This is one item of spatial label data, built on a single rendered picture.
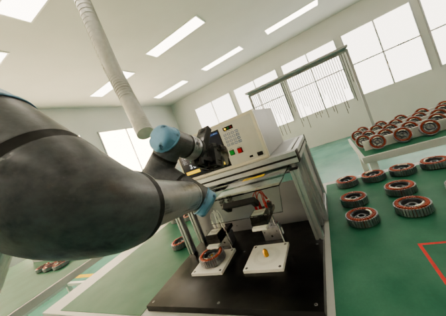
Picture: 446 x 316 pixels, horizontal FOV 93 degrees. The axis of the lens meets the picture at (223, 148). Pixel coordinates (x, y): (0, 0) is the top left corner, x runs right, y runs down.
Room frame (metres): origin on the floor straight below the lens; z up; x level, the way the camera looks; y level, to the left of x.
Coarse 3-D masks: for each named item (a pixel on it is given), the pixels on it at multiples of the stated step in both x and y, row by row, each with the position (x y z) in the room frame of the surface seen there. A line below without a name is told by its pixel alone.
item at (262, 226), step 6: (258, 216) 0.82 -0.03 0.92; (264, 216) 0.81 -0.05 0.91; (270, 216) 0.85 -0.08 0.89; (252, 222) 0.84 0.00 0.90; (258, 222) 0.82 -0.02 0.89; (264, 222) 0.81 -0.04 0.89; (270, 222) 0.91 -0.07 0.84; (252, 228) 0.82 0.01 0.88; (258, 228) 0.80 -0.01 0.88; (264, 228) 0.79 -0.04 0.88
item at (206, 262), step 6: (204, 252) 0.92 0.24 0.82; (210, 252) 0.92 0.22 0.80; (216, 252) 0.92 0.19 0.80; (222, 252) 0.87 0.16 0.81; (204, 258) 0.87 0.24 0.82; (210, 258) 0.84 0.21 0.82; (216, 258) 0.84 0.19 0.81; (222, 258) 0.86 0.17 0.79; (204, 264) 0.85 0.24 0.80; (210, 264) 0.84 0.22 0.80
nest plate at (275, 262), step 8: (256, 248) 0.86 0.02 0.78; (272, 248) 0.81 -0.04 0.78; (280, 248) 0.79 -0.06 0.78; (288, 248) 0.79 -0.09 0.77; (256, 256) 0.80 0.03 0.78; (272, 256) 0.77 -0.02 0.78; (280, 256) 0.75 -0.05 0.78; (248, 264) 0.77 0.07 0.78; (256, 264) 0.76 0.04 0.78; (264, 264) 0.74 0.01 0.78; (272, 264) 0.72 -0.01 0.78; (280, 264) 0.71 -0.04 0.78; (248, 272) 0.74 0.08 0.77; (256, 272) 0.73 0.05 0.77; (264, 272) 0.71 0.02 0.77
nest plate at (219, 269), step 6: (228, 252) 0.91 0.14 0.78; (234, 252) 0.91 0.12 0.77; (228, 258) 0.86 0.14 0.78; (198, 264) 0.91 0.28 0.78; (216, 264) 0.86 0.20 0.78; (222, 264) 0.84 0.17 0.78; (198, 270) 0.86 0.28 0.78; (204, 270) 0.85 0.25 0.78; (210, 270) 0.83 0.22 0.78; (216, 270) 0.81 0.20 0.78; (222, 270) 0.80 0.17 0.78
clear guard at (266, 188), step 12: (276, 168) 0.84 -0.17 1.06; (240, 180) 0.88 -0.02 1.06; (252, 180) 0.80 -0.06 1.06; (264, 180) 0.73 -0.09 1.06; (276, 180) 0.67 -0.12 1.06; (228, 192) 0.76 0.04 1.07; (240, 192) 0.70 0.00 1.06; (252, 192) 0.65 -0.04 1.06; (264, 192) 0.63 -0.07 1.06; (276, 192) 0.61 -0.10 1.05; (216, 204) 0.71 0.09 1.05; (264, 204) 0.61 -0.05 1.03; (276, 204) 0.59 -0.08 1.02; (216, 216) 0.68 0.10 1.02; (228, 216) 0.65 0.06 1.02; (240, 216) 0.63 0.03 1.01; (252, 216) 0.61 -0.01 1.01
